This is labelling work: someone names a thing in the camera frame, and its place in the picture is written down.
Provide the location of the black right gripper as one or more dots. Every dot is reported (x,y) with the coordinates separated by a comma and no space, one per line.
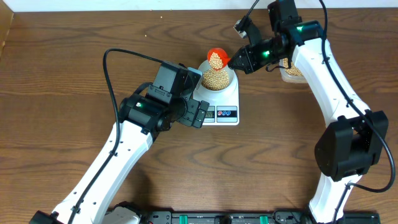
(250,65)

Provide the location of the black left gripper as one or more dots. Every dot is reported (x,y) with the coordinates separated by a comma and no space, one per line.
(191,105)

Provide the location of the red plastic measuring scoop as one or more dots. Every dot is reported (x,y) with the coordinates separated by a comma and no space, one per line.
(221,53)

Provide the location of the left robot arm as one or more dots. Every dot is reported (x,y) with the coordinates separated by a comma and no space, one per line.
(141,119)

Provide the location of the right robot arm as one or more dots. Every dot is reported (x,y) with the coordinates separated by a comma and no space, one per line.
(354,137)

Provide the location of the soybeans in red scoop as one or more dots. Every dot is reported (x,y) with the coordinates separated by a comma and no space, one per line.
(215,61)

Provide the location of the white digital kitchen scale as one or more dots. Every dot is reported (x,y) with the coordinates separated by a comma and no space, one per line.
(224,106)

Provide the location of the soybeans in grey bowl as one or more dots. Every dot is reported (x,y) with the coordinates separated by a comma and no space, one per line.
(215,80)

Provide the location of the light grey bowl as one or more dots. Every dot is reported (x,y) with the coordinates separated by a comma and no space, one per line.
(232,76)

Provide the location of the pile of soybeans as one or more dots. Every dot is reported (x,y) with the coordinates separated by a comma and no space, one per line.
(291,69)

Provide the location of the clear plastic container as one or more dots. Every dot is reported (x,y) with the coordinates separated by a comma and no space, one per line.
(288,78)

